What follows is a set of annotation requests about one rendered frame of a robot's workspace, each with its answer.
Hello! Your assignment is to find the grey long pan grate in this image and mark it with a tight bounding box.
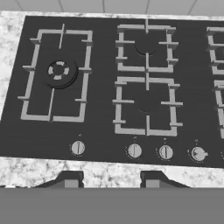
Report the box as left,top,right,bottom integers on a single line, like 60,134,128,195
17,23,94,123

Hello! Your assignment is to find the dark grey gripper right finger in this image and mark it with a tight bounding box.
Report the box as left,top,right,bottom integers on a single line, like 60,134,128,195
140,170,191,189

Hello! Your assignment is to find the silver hob knob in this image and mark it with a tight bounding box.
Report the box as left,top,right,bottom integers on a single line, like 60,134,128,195
191,146,209,163
127,143,144,159
158,144,174,161
70,140,86,157

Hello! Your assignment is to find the black round burner cap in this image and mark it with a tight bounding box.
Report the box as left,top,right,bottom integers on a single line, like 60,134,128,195
44,58,80,90

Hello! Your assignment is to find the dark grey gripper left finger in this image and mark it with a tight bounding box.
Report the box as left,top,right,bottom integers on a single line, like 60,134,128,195
37,171,85,189

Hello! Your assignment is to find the black gas hob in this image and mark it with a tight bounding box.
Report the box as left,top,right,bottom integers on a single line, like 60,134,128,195
0,15,224,169

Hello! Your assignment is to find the grey square pan grate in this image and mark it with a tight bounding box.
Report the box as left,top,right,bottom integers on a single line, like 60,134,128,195
115,18,179,74
213,78,224,130
112,72,185,137
206,26,224,75

